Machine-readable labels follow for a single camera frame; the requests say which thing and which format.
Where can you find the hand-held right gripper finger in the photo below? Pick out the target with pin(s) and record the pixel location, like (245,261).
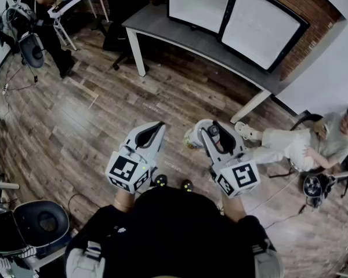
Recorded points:
(210,146)
(238,146)

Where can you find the striped cloth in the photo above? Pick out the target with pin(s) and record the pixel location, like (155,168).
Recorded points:
(5,258)

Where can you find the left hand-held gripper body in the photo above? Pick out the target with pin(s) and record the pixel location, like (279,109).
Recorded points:
(124,169)

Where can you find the black bag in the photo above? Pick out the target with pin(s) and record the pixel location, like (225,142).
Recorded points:
(3,230)

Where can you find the grey table with white legs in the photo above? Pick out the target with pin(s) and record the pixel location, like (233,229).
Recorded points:
(168,30)

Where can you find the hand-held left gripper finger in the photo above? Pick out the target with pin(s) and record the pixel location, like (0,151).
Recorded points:
(130,138)
(158,149)

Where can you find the person's black shoe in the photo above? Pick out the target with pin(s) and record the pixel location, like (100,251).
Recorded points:
(187,185)
(161,181)

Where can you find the black slim device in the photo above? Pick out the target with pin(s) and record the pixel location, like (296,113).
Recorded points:
(65,0)

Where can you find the dark padded chair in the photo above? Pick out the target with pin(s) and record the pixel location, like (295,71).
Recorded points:
(26,221)
(32,52)

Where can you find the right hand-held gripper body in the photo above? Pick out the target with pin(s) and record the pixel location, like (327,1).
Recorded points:
(243,175)

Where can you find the white power strip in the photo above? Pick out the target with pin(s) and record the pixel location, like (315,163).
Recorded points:
(5,89)

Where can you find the black mesh office chair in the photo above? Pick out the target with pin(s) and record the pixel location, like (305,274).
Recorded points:
(119,25)

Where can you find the person's left black shoe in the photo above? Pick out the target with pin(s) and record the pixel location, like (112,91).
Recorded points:
(161,181)

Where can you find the white tube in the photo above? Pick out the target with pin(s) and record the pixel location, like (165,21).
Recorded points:
(3,185)

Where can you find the person's black shirt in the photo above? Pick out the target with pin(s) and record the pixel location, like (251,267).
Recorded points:
(174,236)

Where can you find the person's left forearm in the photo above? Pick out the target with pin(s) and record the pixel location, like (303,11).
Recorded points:
(124,201)

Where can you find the person's right forearm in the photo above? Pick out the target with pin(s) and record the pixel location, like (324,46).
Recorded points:
(233,207)

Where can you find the black floor fan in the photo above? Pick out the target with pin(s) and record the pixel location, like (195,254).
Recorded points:
(314,185)

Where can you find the person's right black shoe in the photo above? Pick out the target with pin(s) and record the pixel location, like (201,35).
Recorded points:
(187,185)

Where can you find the grey backpack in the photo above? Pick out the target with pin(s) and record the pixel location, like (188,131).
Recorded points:
(16,22)

